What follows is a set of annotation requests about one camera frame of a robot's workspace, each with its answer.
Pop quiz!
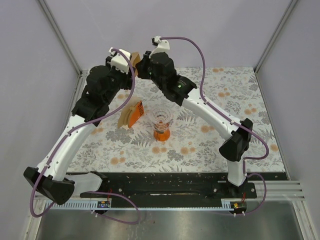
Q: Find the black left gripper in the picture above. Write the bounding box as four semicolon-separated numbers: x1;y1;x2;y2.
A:
104;57;136;104

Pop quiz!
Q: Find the brown paper coffee filter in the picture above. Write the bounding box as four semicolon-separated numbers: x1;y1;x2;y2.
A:
130;52;141;68

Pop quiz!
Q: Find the orange coffee filter box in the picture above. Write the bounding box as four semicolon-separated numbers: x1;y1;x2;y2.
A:
117;96;145;129

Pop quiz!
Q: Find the clear glass dripper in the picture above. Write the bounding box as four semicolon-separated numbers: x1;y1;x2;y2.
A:
148;105;173;125

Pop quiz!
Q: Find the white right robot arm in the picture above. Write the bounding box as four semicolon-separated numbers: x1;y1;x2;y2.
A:
136;51;253;198

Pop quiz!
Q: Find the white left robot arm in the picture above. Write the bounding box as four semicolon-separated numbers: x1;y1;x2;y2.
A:
23;52;135;205

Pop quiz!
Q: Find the orange glass carafe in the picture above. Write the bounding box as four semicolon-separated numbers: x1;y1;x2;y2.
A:
153;122;171;142

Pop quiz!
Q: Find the floral patterned tablecloth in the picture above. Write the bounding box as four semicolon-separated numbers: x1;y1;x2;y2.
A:
68;67;285;173

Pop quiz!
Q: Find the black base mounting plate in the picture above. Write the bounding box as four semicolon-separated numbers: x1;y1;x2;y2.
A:
78;172;287;201

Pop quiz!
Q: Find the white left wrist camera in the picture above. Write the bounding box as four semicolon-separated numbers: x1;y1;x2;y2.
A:
108;47;130;74

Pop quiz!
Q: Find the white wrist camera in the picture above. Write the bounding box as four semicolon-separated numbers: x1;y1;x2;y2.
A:
149;35;170;58
108;47;130;74

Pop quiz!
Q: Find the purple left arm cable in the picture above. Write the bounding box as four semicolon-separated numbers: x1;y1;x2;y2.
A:
29;47;142;224

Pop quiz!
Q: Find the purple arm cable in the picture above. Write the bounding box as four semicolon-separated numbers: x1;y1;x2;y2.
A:
29;47;142;224
159;36;270;216

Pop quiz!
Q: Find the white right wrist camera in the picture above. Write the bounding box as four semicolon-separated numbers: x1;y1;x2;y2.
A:
149;35;170;58

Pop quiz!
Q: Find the light blue cable duct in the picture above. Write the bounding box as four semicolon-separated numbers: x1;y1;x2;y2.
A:
51;195;245;211

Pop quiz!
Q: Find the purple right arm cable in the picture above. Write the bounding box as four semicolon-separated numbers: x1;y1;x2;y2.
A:
159;36;270;216

